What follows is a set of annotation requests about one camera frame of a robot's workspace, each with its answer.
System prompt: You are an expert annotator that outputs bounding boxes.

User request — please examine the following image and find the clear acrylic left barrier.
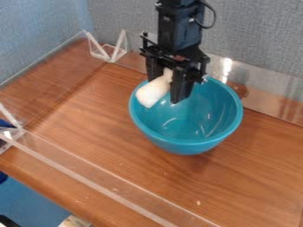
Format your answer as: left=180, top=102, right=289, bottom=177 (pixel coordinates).
left=0, top=29, right=88, bottom=88

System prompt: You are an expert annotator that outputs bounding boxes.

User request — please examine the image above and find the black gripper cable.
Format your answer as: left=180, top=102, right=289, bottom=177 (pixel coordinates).
left=189, top=0, right=217, bottom=30

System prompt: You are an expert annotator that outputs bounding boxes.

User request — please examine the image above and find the clear acrylic corner bracket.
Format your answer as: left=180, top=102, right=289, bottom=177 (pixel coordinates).
left=85, top=29, right=128, bottom=63

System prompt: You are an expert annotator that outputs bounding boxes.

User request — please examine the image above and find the clear acrylic front barrier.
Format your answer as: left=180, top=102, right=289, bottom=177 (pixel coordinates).
left=0, top=104, right=220, bottom=227

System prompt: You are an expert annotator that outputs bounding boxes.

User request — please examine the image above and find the white brown-capped toy mushroom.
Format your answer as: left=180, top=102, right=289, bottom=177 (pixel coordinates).
left=134, top=68, right=172, bottom=108

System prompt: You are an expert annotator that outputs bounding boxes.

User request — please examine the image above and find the blue plastic bowl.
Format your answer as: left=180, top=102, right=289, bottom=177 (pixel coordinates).
left=128, top=77, right=244, bottom=155

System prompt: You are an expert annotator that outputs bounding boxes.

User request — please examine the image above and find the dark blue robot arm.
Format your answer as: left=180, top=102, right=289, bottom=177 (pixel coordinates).
left=136, top=0, right=216, bottom=108

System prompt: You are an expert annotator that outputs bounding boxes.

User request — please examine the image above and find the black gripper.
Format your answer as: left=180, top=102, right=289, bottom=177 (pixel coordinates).
left=140, top=5, right=210, bottom=104

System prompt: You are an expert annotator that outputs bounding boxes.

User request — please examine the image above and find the clear acrylic barrier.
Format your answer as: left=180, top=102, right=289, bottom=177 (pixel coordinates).
left=0, top=29, right=88, bottom=88
left=113, top=43, right=303, bottom=128
left=0, top=104, right=220, bottom=227

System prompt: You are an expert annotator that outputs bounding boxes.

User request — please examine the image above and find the clear acrylic back barrier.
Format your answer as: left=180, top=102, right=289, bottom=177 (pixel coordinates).
left=113, top=43, right=303, bottom=128

